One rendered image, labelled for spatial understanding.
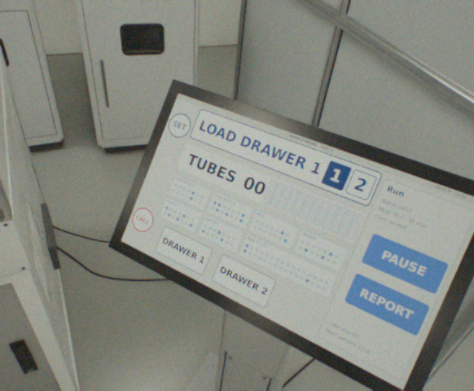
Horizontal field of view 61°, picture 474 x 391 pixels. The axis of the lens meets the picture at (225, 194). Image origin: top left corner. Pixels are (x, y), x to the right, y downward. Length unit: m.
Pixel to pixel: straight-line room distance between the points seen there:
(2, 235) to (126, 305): 1.02
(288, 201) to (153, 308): 1.27
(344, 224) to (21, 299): 0.73
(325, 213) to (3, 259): 0.63
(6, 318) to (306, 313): 0.72
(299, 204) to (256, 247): 0.09
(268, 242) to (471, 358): 1.51
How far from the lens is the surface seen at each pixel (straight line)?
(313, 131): 0.61
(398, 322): 0.61
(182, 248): 0.66
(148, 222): 0.69
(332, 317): 0.61
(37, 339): 1.18
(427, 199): 0.60
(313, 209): 0.60
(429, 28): 1.40
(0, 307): 1.06
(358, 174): 0.60
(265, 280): 0.62
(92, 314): 1.82
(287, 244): 0.61
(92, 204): 2.27
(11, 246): 0.90
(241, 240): 0.62
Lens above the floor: 1.50
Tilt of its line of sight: 41 degrees down
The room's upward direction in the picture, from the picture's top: 5 degrees clockwise
